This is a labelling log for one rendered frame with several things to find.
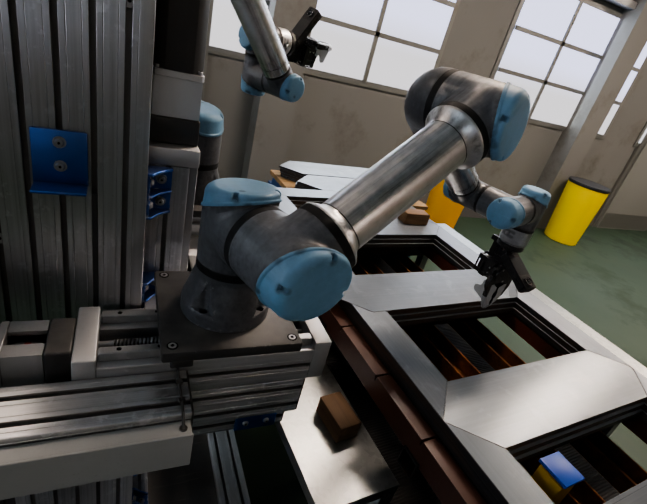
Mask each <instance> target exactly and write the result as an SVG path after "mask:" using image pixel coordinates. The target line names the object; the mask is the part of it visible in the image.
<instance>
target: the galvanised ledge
mask: <svg viewBox="0 0 647 504"><path fill-rule="evenodd" d="M339 391H340V392H341V393H342V395H343V396H344V398H345V399H346V400H347V402H348V403H349V405H350V406H351V408H352V409H353V411H354V412H355V410H354V408H353V407H352V405H351V404H350V402H349V400H348V399H347V397H346V395H345V394H344V392H343V390H342V389H341V387H340V385H339V384H338V382H337V380H336V379H335V377H334V375H333V374H332V372H331V371H330V369H329V367H328V366H327V364H326V362H325V365H324V368H323V371H322V374H321V376H317V377H309V378H307V377H306V378H305V382H304V385H303V389H302V392H301V395H300V399H299V402H298V405H297V409H295V410H291V411H285V412H284V415H283V418H282V421H280V422H275V425H276V427H277V430H278V432H279V435H280V437H281V439H282V442H283V444H284V447H285V449H286V451H287V454H288V456H289V459H290V461H291V464H292V466H293V468H294V471H295V473H296V476H297V478H298V480H299V483H300V485H301V488H302V490H303V493H304V495H305V497H306V500H307V502H308V504H367V503H370V502H372V501H375V500H378V499H380V498H383V497H386V496H388V495H391V494H394V493H396V491H397V489H398V487H399V485H400V484H399V483H398V481H397V479H396V478H395V476H394V475H393V473H392V471H391V470H390V468H389V466H388V465H387V463H386V461H385V460H384V458H383V456H382V455H381V453H380V451H379V450H378V448H377V446H376V445H375V443H374V442H373V440H372V438H371V437H370V435H369V433H368V432H367V430H366V428H365V427H364V425H363V423H361V426H360V428H359V431H358V433H357V435H356V436H355V437H353V438H350V439H347V440H344V441H341V442H339V443H336V442H335V441H334V439H333V438H332V436H331V434H330V433H329V431H328V429H327V428H326V426H325V424H324V423H323V421H322V420H321V418H320V416H319V415H318V413H317V411H316V409H317V406H318V403H319V400H320V397H322V396H325V395H329V394H332V393H336V392H339ZM355 413H356V412H355ZM356 415H357V413H356ZM357 416H358V415H357Z"/></svg>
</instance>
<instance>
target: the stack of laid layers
mask: <svg viewBox="0 0 647 504"><path fill-rule="evenodd" d="M287 197H288V199H289V200H290V201H291V202H292V203H293V204H294V205H295V207H296V208H297V209H298V208H299V207H300V206H302V205H303V204H305V203H306V202H313V203H318V204H322V203H324V202H325V201H326V200H328V199H329V198H313V197H294V196H287ZM402 247H432V248H433V249H435V250H436V251H437V252H438V253H439V254H441V255H442V256H443V257H444V258H446V259H447V260H448V261H449V262H451V263H452V264H453V265H454V266H455V267H457V268H458V269H459V270H465V269H474V268H473V267H474V265H475V264H473V263H472V262H471V261H469V260H468V259H467V258H465V257H464V256H463V255H461V254H460V253H459V252H458V251H456V250H455V249H454V248H452V247H451V246H450V245H448V244H447V243H446V242H445V241H443V240H442V239H441V238H439V237H438V236H437V235H376V236H374V237H373V238H372V239H371V240H369V241H368V242H367V243H366V244H365V245H363V246H362V247H361V248H402ZM474 270H475V269H474ZM508 288H509V294H510V298H505V299H497V300H496V301H495V302H493V303H492V304H491V305H490V306H488V307H486V308H482V307H481V301H477V302H467V303H458V304H448V305H439V306H429V307H420V308H410V309H400V310H390V311H387V312H388V313H389V314H390V316H391V317H392V318H393V319H394V320H395V321H396V322H397V324H398V325H399V326H406V325H413V324H421V323H429V322H437V321H444V320H452V319H460V318H468V317H475V316H483V315H491V314H499V313H507V312H512V313H513V314H514V315H516V316H517V317H518V318H519V319H521V320H522V321H523V322H524V323H526V324H527V325H528V326H529V327H530V328H532V329H533V330H534V331H535V332H537V333H538V334H539V335H540V336H542V337H543V338H544V339H545V340H546V341H548V342H549V343H550V344H551V345H553V346H554V347H555V348H556V349H558V350H559V351H560V352H561V353H562V354H564V355H567V354H571V353H576V352H580V351H584V350H585V349H584V348H583V347H581V346H580V345H579V344H577V343H576V342H575V341H573V340H572V339H571V338H570V337H568V336H567V335H566V334H564V333H563V332H562V331H560V330H559V329H558V328H557V327H555V326H554V325H553V324H551V323H550V322H549V321H547V320H546V319H545V318H544V317H542V316H541V315H540V314H538V313H537V312H536V311H534V310H533V309H532V308H531V307H529V306H528V305H527V304H525V303H524V302H523V301H521V300H520V299H519V298H518V295H517V290H516V286H515V284H514V282H513V280H512V281H511V283H510V285H509V286H508ZM338 305H339V306H340V307H341V309H342V310H343V311H344V313H345V314H346V315H347V317H348V318H349V319H350V321H351V322H352V323H353V325H354V326H355V327H356V329H357V330H358V331H359V333H360V334H361V335H362V337H363V338H364V339H365V341H366V342H367V343H368V345H369V346H370V347H371V349H372V350H373V351H374V353H375V354H376V355H377V357H378V358H379V359H380V361H381V362H382V363H383V365H384V366H385V367H386V369H387V370H388V371H389V375H390V374H391V375H392V377H393V378H394V380H395V381H396V382H397V384H398V385H399V386H400V388H401V389H402V390H403V392H404V393H405V394H406V396H407V397H408V398H409V400H410V401H411V402H412V404H413V405H414V406H415V408H416V409H417V410H418V412H419V413H420V414H421V416H422V417H423V418H424V420H425V421H426V422H427V424H428V425H429V426H430V428H431V429H432V430H433V432H434V433H435V434H436V437H435V438H439V440H440V441H441V442H442V444H443V445H444V446H445V448H446V449H447V450H448V452H449V453H450V454H451V456H452V457H453V458H454V460H455V461H456V463H457V464H458V465H459V467H460V468H461V469H462V471H463V472H464V473H465V475H466V476H467V477H468V479H469V480H470V481H471V483H472V484H473V485H474V487H475V488H476V489H477V491H478V492H479V493H480V495H481V496H482V497H483V499H484V500H485V501H486V503H487V504H509V503H508V502H507V501H506V500H505V498H504V497H503V496H502V494H501V493H500V492H499V491H498V489H497V488H496V487H495V486H494V484H493V483H492V482H491V480H490V479H489V478H488V477H487V475H486V474H485V473H484V472H483V470H482V469H481V468H480V466H479V465H478V464H477V463H476V461H475V460H474V459H473V458H472V456H471V455H470V454H469V453H468V451H467V450H466V449H465V447H464V446H463V445H462V444H461V442H460V441H459V440H458V439H457V437H456V436H455V435H454V433H453V432H452V431H451V430H450V428H449V427H448V426H447V425H446V423H445V422H444V421H443V419H442V418H441V417H440V416H439V414H438V413H437V412H436V411H435V409H434V408H433V407H432V406H431V404H430V403H429V402H428V400H427V399H426V398H425V397H424V395H423V394H422V393H421V392H420V390H419V389H418V388H417V386H416V385H415V384H414V383H413V381H412V380H411V379H410V378H409V376H408V375H407V374H406V372H405V371H404V370H403V369H402V367H401V366H400V365H399V364H398V362H397V361H396V360H395V358H394V357H393V356H392V355H391V353H390V352H389V351H388V350H387V348H386V347H385V346H384V345H383V343H382V342H381V341H380V339H379V338H378V337H377V336H376V334H375V333H374V332H373V331H372V329H371V328H370V327H369V325H368V324H367V323H366V322H365V320H364V319H363V318H362V317H361V315H360V314H359V313H358V311H357V310H356V309H355V308H354V306H353V305H352V304H351V303H349V302H346V301H344V300H340V301H339V302H338ZM638 415H639V416H640V417H641V418H642V419H644V420H645V421H646V422H647V397H646V398H643V399H640V400H638V401H635V402H632V403H629V404H627V405H624V406H621V407H618V408H616V409H613V410H610V411H607V412H605V413H602V414H599V415H596V416H594V417H591V418H588V419H585V420H583V421H580V422H577V423H574V424H572V425H569V426H566V427H563V428H561V429H558V430H555V431H552V432H550V433H547V434H544V435H541V436H539V437H536V438H533V439H530V440H528V441H525V442H522V443H519V444H517V445H514V446H511V447H508V448H506V449H507V450H508V451H509V452H510V453H511V454H512V455H513V457H514V458H515V459H516V460H517V461H518V462H519V463H520V462H523V461H525V460H528V459H531V458H533V457H536V456H538V455H541V454H543V453H546V452H548V451H551V450H553V449H556V448H558V447H561V446H563V445H566V444H568V443H571V442H573V441H576V440H578V439H581V438H583V437H586V436H588V435H591V434H593V433H596V432H598V431H601V430H603V429H606V428H608V427H611V426H613V425H616V424H618V423H621V422H623V421H626V420H628V419H631V418H633V417H636V416H638ZM645 485H647V480H645V481H643V482H641V483H639V484H638V485H636V486H634V487H632V488H630V489H628V490H627V491H625V492H623V493H621V494H619V495H618V496H616V497H614V498H612V499H610V500H609V501H607V502H605V503H603V504H613V503H615V502H617V501H619V500H620V499H622V498H624V497H626V496H627V495H629V494H631V493H633V492H635V491H636V490H638V489H640V488H642V487H643V486H645Z"/></svg>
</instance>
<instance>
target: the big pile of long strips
mask: <svg viewBox="0 0 647 504"><path fill-rule="evenodd" d="M279 167H280V173H281V174H280V175H281V177H283V178H286V179H289V180H291V181H294V182H296V184H295V187H294V188H296V189H312V190H328V191H340V190H341V189H342V188H344V187H345V186H346V185H348V184H349V183H350V182H352V181H353V180H354V179H356V178H357V177H358V176H360V175H361V174H362V173H364V172H365V171H366V170H368V169H369V168H359V167H349V166H339V165H329V164H319V163H309V162H299V161H288V162H285V163H283V164H281V165H279Z"/></svg>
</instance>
